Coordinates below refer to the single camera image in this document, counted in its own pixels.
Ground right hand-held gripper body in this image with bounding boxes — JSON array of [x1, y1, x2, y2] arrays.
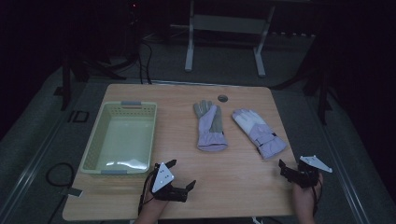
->
[[290, 155, 333, 189]]

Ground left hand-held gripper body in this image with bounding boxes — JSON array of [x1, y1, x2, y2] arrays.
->
[[149, 161, 190, 203]]

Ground lavender and white ski glove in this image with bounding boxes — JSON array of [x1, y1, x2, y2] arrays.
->
[[231, 107, 289, 161], [192, 99, 229, 153]]

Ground pale green plastic basket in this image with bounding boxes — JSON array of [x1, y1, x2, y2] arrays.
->
[[78, 100, 159, 179]]

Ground person's right hand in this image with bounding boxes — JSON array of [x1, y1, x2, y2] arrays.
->
[[291, 173, 325, 210]]

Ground person's left hand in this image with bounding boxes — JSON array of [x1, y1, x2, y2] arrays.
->
[[140, 189, 172, 215]]

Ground black tripod stand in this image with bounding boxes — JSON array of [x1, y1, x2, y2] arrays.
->
[[271, 40, 335, 126], [51, 52, 127, 112]]

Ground grey tape piece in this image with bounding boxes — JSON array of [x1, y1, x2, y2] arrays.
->
[[59, 187, 84, 199]]

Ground left hand-held gripper cable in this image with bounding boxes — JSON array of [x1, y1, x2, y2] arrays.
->
[[137, 167, 158, 217]]

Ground hand-held gripper cable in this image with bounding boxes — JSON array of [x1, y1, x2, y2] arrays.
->
[[311, 177, 324, 217], [137, 167, 158, 217]]

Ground right hand-held gripper cable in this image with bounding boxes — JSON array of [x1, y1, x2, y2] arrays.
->
[[311, 177, 324, 217]]

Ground black hanging cables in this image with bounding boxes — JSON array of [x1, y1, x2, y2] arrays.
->
[[129, 3, 154, 86]]

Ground black rectangular floor bracket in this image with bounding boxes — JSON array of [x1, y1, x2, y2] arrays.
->
[[67, 109, 91, 124]]

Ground black looped floor cable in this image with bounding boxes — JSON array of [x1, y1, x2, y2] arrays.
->
[[45, 161, 76, 189]]

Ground white metal desk frame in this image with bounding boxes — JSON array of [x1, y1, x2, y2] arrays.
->
[[170, 0, 312, 78]]

